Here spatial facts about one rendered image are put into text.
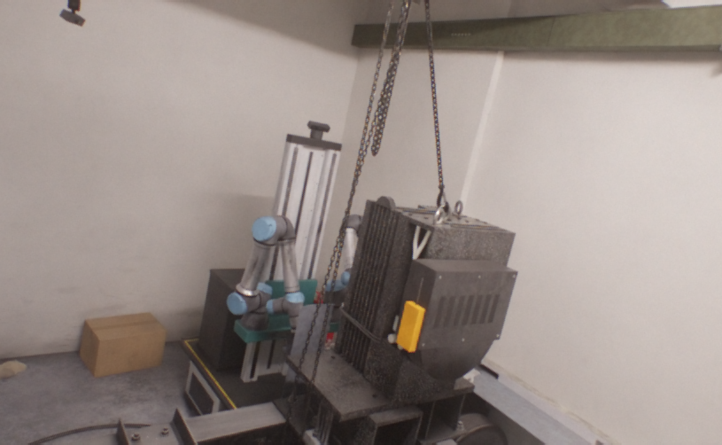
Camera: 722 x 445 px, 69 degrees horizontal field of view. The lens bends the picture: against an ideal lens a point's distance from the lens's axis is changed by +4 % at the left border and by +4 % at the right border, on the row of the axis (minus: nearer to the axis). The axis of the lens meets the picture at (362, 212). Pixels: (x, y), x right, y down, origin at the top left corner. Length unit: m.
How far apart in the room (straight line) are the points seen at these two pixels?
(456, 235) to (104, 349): 2.51
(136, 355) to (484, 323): 2.50
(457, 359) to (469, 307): 0.22
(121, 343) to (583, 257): 2.85
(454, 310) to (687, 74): 1.55
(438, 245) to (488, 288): 0.26
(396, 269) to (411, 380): 0.44
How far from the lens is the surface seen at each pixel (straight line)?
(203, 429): 2.23
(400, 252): 2.01
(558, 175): 2.98
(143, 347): 3.85
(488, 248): 2.15
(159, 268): 4.02
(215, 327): 3.28
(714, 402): 2.73
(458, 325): 1.97
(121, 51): 3.69
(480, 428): 2.76
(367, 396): 2.11
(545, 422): 2.94
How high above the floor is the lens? 1.92
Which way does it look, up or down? 10 degrees down
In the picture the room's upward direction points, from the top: 12 degrees clockwise
